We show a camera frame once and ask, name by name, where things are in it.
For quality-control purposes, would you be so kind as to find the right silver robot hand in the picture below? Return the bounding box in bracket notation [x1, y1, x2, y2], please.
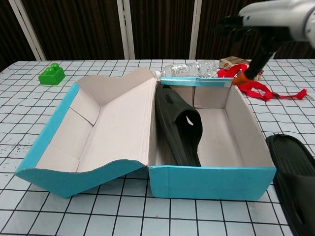
[213, 0, 314, 86]

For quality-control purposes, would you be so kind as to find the black rubber slipper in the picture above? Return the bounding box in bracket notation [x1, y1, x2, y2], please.
[154, 83, 204, 167]
[265, 134, 315, 236]

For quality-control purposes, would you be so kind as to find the light blue cardboard shoe box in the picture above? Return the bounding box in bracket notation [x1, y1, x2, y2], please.
[14, 67, 277, 200]

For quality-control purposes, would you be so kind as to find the gold foil snack wrapper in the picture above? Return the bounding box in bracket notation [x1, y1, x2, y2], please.
[219, 56, 264, 81]

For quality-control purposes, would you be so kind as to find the clear plastic water bottle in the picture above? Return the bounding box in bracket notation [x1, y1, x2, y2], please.
[155, 60, 220, 79]

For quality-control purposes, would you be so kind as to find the green toy building block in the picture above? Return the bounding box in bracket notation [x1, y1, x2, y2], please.
[38, 62, 66, 87]

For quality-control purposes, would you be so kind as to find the white black grid tablecloth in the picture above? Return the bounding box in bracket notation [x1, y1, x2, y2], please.
[0, 59, 315, 236]

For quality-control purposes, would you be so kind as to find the red ribbon strap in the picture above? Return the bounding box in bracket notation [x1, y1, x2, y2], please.
[216, 63, 308, 102]

